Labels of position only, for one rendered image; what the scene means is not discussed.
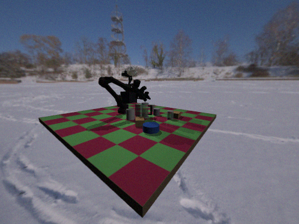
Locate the white cylinder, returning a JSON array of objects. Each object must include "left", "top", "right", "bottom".
[{"left": 126, "top": 108, "right": 135, "bottom": 120}]

